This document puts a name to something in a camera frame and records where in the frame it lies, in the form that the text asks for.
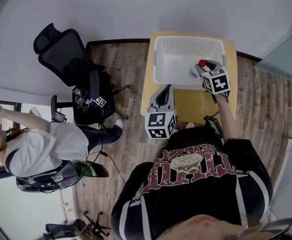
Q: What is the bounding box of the black power adapter with label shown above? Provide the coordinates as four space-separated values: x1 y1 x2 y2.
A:
51 110 68 124

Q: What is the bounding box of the person's black printed t-shirt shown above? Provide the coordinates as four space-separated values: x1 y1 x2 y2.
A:
110 126 274 240

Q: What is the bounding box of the wheeled chair base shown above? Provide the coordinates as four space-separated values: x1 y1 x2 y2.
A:
82 210 111 238

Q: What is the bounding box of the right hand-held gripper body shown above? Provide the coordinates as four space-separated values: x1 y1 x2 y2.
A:
201 67 232 105

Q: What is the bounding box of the person's grey shoulder strap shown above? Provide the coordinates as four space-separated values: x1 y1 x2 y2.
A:
119 183 151 240
235 170 270 229

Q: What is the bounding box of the small bottle with red cap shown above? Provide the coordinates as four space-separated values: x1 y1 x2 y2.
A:
189 59 207 80

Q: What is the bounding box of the dark blue bag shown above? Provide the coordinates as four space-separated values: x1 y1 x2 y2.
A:
44 218 86 240

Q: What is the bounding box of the black mesh office chair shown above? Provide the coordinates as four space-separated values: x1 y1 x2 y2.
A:
33 22 134 125

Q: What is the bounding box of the wooden table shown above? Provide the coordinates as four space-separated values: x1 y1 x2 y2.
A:
140 30 238 122

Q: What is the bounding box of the black battery pack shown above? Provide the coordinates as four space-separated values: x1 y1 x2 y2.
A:
203 115 224 138

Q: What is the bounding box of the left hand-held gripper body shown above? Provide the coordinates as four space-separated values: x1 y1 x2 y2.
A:
144 105 178 140

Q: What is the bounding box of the black floor cable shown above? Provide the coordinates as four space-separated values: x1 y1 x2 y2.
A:
85 150 126 185

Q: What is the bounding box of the person's face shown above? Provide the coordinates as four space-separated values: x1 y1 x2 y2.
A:
158 213 246 240

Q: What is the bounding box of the person's left forearm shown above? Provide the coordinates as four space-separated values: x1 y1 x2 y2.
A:
152 136 170 160

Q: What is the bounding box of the frosted glass door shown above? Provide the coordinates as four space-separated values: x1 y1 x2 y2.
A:
253 21 292 81

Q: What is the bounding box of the white perforated plastic basket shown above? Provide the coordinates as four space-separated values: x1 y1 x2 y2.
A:
152 35 227 92

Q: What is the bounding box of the person's right forearm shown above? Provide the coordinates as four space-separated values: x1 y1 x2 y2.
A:
215 97 244 145

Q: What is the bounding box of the white window with dark frame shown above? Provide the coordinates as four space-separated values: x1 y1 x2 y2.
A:
0 98 76 240

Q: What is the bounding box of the spare hand-held gripper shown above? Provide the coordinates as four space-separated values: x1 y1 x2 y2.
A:
72 87 87 105
93 96 107 108

